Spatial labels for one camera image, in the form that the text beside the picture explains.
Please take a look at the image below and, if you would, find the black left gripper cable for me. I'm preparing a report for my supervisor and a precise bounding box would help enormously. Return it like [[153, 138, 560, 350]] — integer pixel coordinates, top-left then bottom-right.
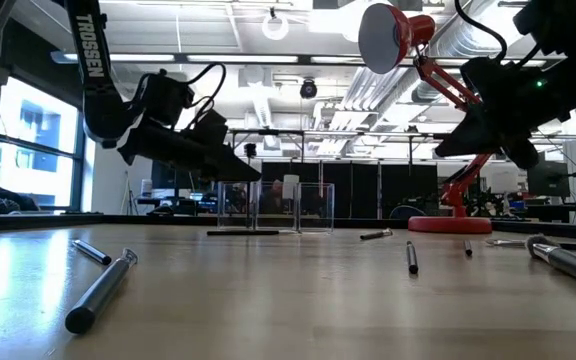
[[132, 60, 228, 131]]

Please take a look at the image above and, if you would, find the large office window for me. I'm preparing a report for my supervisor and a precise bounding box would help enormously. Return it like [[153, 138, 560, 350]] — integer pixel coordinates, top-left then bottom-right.
[[0, 74, 94, 214]]

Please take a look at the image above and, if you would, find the black aluminium table frame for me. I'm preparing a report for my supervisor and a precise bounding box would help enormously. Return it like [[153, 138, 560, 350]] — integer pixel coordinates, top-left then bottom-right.
[[0, 212, 576, 242]]

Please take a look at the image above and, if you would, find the thick grey-handled makeup brush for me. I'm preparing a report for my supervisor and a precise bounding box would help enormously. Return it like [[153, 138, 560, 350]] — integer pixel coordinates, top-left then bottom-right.
[[64, 248, 139, 336]]

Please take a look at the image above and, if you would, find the red desk lamp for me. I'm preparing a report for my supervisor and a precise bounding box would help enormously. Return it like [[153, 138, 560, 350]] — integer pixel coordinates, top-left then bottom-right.
[[357, 2, 493, 235]]

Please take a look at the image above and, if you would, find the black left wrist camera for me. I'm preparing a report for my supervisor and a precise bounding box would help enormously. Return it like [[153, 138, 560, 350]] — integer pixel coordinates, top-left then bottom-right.
[[186, 107, 230, 147]]

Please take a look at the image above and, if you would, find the short black pen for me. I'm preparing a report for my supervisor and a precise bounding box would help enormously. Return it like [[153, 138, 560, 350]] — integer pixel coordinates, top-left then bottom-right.
[[359, 228, 394, 242]]

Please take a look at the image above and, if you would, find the clear acrylic brush organizer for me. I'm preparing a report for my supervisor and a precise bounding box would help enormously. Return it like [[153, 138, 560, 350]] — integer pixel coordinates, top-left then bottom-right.
[[216, 181, 336, 235]]

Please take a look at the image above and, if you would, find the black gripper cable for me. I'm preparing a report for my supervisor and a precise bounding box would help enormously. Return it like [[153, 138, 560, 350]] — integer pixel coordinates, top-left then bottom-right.
[[453, 0, 510, 64], [132, 60, 228, 131]]

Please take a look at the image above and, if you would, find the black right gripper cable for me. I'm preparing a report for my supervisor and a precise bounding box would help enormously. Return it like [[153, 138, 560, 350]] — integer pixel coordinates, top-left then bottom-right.
[[453, 0, 510, 64]]

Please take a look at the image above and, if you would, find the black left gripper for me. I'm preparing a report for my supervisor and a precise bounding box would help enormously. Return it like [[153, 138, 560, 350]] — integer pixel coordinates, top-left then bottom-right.
[[117, 122, 263, 182]]

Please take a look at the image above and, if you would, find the black metal rack frame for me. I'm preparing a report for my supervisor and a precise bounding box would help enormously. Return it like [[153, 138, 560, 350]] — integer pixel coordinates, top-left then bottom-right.
[[166, 127, 484, 221]]

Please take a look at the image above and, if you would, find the black computer monitor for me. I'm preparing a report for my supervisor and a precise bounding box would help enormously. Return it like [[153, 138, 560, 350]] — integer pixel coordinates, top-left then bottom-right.
[[150, 164, 201, 192], [525, 151, 572, 199]]

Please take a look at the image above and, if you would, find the silver ventilation duct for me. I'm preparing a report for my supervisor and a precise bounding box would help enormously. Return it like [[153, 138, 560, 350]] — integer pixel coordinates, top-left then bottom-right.
[[410, 0, 557, 106]]

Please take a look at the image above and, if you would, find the large Solve powder brush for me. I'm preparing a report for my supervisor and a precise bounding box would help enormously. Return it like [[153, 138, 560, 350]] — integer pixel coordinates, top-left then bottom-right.
[[524, 233, 576, 290]]

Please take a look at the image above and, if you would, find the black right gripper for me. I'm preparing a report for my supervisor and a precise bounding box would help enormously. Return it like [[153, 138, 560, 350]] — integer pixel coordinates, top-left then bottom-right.
[[435, 55, 574, 170]]

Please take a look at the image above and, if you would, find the black partition wall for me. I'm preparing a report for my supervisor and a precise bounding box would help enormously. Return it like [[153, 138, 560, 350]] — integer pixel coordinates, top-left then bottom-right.
[[260, 160, 440, 220]]

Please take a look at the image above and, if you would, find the black ceiling speaker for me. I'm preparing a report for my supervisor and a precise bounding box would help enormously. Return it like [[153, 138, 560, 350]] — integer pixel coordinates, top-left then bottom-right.
[[299, 78, 319, 100]]

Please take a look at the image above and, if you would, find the white ceiling cable coil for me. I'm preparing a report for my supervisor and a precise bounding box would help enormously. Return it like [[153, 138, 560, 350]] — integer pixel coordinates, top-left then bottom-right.
[[261, 13, 290, 42]]

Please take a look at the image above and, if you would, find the long ceiling light strip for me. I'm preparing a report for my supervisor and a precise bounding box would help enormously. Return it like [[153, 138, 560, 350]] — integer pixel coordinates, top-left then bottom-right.
[[50, 49, 529, 68]]

